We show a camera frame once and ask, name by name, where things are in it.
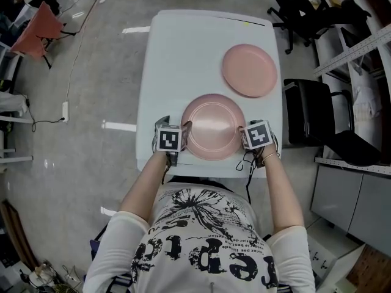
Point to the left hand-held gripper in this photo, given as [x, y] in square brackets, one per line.
[168, 139]

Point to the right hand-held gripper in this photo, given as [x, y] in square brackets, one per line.
[258, 136]

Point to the pink big plate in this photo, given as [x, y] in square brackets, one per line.
[214, 127]
[249, 70]

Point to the person's right forearm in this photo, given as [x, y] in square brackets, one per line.
[281, 194]

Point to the person's left forearm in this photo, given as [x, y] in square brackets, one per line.
[140, 188]

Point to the white folding table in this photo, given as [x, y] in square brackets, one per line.
[183, 56]

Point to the grey cabinet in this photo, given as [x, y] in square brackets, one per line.
[342, 200]

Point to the white metal shelf rack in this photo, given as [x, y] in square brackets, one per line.
[351, 52]

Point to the person's white printed shirt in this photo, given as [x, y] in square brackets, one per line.
[198, 240]

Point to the black office chair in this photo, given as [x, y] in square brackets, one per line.
[302, 11]

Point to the black cloth stand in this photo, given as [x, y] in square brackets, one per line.
[48, 63]

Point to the blue chair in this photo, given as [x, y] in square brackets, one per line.
[95, 250]

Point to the white desk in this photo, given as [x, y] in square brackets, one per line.
[12, 119]

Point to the salmon pink chair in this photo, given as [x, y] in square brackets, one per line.
[33, 32]

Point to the brown wooden board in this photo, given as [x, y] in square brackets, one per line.
[18, 233]

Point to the black metal-frame chair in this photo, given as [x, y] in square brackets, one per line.
[314, 117]

